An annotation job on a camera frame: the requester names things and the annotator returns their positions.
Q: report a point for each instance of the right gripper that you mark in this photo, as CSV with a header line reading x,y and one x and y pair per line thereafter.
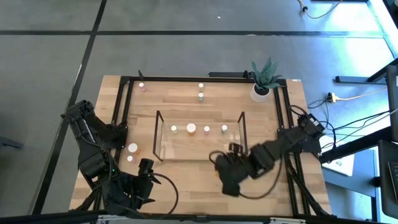
x,y
230,168

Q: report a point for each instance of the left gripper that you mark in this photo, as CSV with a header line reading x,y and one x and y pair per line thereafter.
x,y
138,189

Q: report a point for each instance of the small green medicine bottle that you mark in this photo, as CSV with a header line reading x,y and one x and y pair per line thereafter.
x,y
201,95
224,127

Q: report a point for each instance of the small pink medicine bottle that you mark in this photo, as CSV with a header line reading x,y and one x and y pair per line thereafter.
x,y
141,84
206,128
130,158

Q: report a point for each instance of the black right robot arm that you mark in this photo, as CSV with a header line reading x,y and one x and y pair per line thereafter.
x,y
292,137

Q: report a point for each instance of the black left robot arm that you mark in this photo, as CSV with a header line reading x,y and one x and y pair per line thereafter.
x,y
90,146

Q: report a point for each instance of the green plant in white pot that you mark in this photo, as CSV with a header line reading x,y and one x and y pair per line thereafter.
x,y
260,93

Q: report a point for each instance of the long black bar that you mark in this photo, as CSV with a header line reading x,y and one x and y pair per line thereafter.
x,y
227,74

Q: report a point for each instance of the grey desk panel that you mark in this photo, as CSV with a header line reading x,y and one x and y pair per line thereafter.
x,y
351,183

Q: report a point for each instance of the black desk beam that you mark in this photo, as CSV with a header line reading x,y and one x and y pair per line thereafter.
x,y
357,145

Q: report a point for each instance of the black desk leg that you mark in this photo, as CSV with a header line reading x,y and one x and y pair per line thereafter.
x,y
357,79

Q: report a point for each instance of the grey floor object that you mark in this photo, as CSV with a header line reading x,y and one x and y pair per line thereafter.
x,y
9,143

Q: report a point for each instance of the black monitor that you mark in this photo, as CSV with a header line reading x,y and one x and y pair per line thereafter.
x,y
392,102

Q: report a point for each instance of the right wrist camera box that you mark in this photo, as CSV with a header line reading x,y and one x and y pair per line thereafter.
x,y
231,188

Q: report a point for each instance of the silver metal bracket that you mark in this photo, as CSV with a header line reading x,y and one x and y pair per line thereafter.
x,y
113,216
287,220

